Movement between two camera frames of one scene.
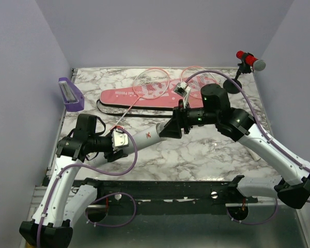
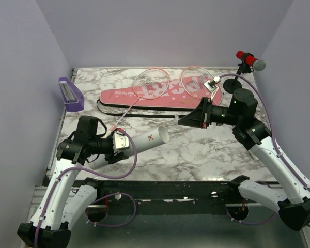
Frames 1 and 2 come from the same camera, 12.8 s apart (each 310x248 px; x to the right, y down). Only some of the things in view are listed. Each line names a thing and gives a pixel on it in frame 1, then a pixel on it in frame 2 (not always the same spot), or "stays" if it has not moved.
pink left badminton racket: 150,83 stays
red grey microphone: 249,59 stays
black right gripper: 172,128 -> 198,118
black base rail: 167,196 stays
